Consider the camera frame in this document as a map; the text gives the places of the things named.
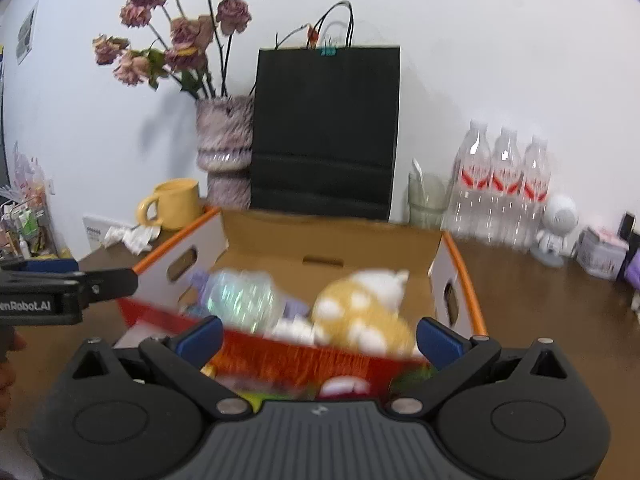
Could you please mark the clear glass cup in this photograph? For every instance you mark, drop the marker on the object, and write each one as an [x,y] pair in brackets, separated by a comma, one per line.
[427,200]

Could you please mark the crumpled clear plastic bottle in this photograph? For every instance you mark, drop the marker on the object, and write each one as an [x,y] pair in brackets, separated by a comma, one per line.
[240,297]

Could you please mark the orange cardboard box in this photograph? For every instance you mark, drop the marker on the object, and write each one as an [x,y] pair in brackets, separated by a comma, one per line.
[280,240]

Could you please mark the dried pink flowers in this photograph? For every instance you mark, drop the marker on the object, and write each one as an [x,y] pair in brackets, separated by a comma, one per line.
[185,30]

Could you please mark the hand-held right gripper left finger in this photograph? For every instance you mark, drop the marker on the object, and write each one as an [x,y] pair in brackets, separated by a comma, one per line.
[202,336]

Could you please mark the black paper bag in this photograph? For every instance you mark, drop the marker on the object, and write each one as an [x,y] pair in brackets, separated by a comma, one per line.
[325,125]

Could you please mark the red label water bottle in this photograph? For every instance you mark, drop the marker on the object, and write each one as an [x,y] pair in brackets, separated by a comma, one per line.
[472,180]
[535,190]
[506,185]

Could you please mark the person's left hand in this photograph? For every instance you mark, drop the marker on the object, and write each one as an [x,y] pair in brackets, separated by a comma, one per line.
[7,390]

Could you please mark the crumpled white tissue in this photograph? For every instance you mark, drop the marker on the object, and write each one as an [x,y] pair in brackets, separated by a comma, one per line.
[135,237]

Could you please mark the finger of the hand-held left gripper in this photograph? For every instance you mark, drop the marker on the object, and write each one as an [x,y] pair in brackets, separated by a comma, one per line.
[112,284]
[50,265]

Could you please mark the yellow white plush toy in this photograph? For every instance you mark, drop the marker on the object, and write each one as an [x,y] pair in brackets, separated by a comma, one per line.
[350,310]

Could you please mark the wall poster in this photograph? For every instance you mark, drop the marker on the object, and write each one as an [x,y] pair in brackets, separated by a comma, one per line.
[26,32]

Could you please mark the printed tin box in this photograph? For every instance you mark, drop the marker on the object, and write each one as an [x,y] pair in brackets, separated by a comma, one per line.
[600,255]

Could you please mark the lilac packet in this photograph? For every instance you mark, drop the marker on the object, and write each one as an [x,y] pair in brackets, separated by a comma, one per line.
[200,284]

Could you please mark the rack of small bottles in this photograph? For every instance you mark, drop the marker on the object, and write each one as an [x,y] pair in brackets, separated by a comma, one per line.
[25,215]

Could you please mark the teal binder clip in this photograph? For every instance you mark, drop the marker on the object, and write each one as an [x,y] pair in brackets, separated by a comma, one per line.
[328,51]

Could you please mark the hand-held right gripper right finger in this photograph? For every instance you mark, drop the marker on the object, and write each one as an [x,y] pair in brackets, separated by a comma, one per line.
[439,342]

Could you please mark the yellow mug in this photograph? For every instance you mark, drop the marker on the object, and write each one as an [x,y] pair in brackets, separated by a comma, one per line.
[175,205]

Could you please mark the white robot figurine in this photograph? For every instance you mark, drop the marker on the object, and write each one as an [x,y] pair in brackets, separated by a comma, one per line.
[560,217]

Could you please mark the mottled purple vase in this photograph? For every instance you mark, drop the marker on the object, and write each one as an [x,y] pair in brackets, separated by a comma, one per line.
[225,130]

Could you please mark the purple tissue pack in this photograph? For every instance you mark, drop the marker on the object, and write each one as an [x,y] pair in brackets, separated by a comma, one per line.
[632,270]

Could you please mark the white card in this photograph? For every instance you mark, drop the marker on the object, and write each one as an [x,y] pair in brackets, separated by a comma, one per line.
[95,227]

